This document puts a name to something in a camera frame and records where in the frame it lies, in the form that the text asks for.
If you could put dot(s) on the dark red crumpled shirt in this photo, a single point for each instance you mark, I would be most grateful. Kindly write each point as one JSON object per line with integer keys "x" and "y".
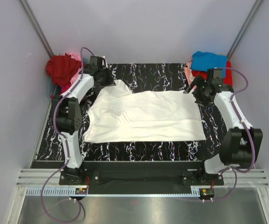
{"x": 61, "y": 69}

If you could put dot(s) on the folded red t shirt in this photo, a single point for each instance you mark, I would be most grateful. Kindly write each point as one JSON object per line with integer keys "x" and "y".
{"x": 227, "y": 79}

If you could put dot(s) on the white t shirt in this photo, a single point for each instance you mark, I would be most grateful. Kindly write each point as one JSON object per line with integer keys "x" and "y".
{"x": 119, "y": 115}

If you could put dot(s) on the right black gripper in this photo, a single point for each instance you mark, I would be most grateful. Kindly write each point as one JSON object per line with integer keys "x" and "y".
{"x": 195, "y": 88}

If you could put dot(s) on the folded blue t shirt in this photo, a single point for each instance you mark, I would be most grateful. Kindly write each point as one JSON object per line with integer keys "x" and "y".
{"x": 202, "y": 61}

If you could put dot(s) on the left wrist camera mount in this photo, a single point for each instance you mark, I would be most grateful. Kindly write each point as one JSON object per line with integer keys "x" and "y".
{"x": 97, "y": 62}

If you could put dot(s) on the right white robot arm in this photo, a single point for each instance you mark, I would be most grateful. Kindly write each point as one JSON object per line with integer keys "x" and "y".
{"x": 240, "y": 147}

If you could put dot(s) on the white slotted cable duct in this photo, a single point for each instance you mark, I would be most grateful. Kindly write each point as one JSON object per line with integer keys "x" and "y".
{"x": 55, "y": 191}

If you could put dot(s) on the folded salmon pink t shirt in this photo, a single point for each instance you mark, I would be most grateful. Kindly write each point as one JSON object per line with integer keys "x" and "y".
{"x": 188, "y": 73}

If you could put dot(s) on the blue plastic laundry basket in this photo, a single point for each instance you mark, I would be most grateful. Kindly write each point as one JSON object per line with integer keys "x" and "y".
{"x": 50, "y": 86}

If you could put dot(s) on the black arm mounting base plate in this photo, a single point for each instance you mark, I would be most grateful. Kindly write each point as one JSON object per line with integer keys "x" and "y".
{"x": 140, "y": 177}

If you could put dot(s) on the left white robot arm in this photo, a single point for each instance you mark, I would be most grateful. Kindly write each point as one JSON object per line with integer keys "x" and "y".
{"x": 67, "y": 117}

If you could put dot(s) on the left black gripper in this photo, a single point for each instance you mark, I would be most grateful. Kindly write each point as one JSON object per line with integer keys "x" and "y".
{"x": 106, "y": 80}

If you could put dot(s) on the magenta crumpled shirt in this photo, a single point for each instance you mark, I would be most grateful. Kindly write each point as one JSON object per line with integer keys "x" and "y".
{"x": 58, "y": 90}

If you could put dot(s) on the light pink crumpled shirt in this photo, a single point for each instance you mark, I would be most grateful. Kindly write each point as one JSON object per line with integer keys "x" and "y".
{"x": 77, "y": 58}

